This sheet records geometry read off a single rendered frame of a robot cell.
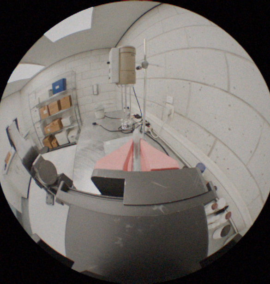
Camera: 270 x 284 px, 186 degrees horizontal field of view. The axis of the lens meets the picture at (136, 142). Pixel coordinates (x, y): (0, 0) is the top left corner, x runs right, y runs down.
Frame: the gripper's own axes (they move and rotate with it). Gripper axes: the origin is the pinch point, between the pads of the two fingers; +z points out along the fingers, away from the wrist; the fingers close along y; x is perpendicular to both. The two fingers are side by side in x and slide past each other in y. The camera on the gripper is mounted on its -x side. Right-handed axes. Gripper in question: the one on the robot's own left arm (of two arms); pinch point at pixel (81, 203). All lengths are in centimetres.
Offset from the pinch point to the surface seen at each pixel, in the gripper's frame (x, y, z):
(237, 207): -61, -17, 28
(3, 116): 233, 16, -224
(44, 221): 27.2, -21.8, -6.1
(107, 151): -0.4, 36.4, 6.2
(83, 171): 10.5, 20.2, 2.0
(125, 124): -18.5, 39.9, -3.0
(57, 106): 130, 155, -84
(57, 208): 19.3, -7.1, -2.2
